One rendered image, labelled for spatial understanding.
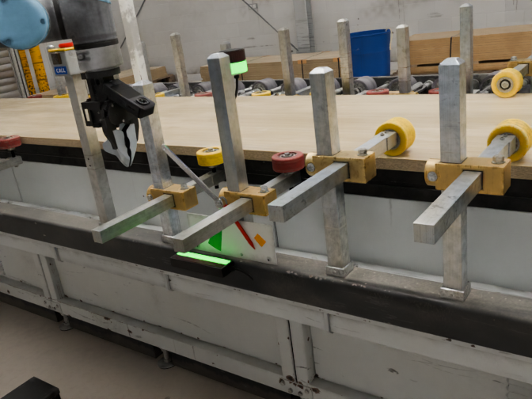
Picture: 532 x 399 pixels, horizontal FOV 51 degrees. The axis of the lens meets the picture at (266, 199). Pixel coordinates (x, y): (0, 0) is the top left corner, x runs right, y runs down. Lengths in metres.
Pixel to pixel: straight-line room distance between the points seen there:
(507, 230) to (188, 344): 1.21
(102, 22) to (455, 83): 0.68
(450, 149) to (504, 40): 5.99
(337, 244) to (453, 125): 0.36
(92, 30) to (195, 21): 8.93
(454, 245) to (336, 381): 0.81
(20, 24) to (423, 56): 6.35
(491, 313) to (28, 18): 0.95
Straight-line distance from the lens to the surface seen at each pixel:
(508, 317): 1.10
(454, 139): 1.02
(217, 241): 1.39
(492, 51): 7.03
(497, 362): 1.22
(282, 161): 1.36
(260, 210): 1.26
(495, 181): 1.01
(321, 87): 1.10
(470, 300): 1.14
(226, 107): 1.24
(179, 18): 10.32
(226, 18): 9.76
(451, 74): 0.99
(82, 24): 1.21
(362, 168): 1.09
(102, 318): 2.41
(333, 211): 1.17
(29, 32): 1.07
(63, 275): 2.56
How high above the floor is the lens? 1.29
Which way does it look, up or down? 20 degrees down
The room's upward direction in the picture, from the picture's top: 8 degrees counter-clockwise
